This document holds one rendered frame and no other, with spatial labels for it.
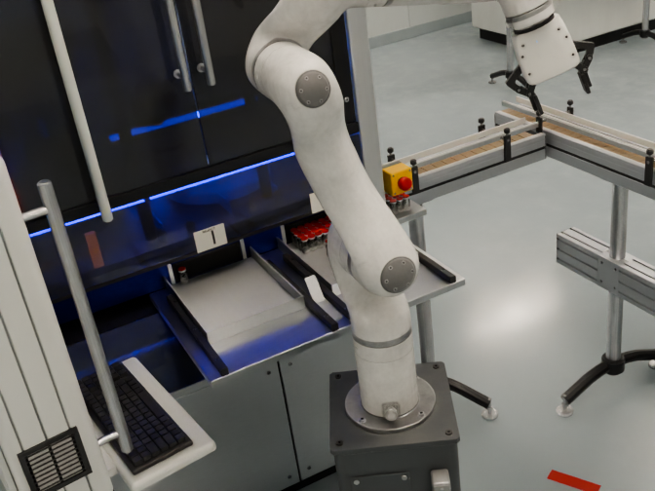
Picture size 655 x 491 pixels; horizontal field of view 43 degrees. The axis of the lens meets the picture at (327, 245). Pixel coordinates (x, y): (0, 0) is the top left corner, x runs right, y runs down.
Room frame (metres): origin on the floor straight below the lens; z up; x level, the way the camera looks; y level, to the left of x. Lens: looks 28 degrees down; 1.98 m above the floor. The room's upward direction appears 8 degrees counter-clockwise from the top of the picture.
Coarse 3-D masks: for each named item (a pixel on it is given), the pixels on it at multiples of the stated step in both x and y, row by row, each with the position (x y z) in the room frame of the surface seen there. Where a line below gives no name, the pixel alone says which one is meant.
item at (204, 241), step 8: (200, 232) 1.95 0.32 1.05; (208, 232) 1.96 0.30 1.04; (216, 232) 1.97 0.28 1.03; (224, 232) 1.97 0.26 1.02; (200, 240) 1.95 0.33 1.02; (208, 240) 1.95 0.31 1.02; (216, 240) 1.96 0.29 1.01; (224, 240) 1.97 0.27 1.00; (200, 248) 1.94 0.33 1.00; (208, 248) 1.95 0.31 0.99
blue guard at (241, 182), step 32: (288, 160) 2.06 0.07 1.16; (192, 192) 1.95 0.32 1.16; (224, 192) 1.99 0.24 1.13; (256, 192) 2.02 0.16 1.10; (288, 192) 2.06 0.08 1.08; (96, 224) 1.85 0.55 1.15; (128, 224) 1.88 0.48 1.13; (160, 224) 1.91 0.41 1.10; (192, 224) 1.94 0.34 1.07; (224, 224) 1.98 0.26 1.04; (256, 224) 2.01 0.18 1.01; (96, 256) 1.84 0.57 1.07; (128, 256) 1.87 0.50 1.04; (160, 256) 1.90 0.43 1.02; (64, 288) 1.80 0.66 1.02
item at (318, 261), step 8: (280, 240) 2.10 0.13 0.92; (280, 248) 2.10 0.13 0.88; (288, 248) 2.05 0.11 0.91; (296, 248) 2.09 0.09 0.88; (320, 248) 2.07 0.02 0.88; (296, 256) 1.99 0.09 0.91; (304, 256) 2.04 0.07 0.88; (312, 256) 2.03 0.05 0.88; (320, 256) 2.03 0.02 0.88; (304, 264) 1.95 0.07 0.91; (312, 264) 1.99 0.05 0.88; (320, 264) 1.98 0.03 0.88; (328, 264) 1.97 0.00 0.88; (312, 272) 1.91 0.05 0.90; (320, 272) 1.94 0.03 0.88; (328, 272) 1.93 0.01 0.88; (320, 280) 1.87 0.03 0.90; (328, 280) 1.89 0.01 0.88; (328, 288) 1.83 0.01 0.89; (336, 288) 1.81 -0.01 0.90
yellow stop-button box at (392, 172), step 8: (384, 168) 2.23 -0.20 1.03; (392, 168) 2.22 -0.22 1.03; (400, 168) 2.21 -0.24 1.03; (408, 168) 2.21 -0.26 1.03; (384, 176) 2.21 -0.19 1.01; (392, 176) 2.18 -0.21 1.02; (400, 176) 2.19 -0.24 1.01; (408, 176) 2.20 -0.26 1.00; (384, 184) 2.22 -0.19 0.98; (392, 184) 2.18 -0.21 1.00; (392, 192) 2.18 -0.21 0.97; (400, 192) 2.19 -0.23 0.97
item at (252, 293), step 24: (240, 264) 2.05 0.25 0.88; (264, 264) 1.99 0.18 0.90; (168, 288) 1.96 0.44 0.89; (192, 288) 1.95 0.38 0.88; (216, 288) 1.93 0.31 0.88; (240, 288) 1.91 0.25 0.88; (264, 288) 1.89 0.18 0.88; (288, 288) 1.85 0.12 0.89; (192, 312) 1.83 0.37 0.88; (216, 312) 1.81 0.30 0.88; (240, 312) 1.79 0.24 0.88; (264, 312) 1.73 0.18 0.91; (288, 312) 1.75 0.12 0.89; (216, 336) 1.68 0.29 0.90
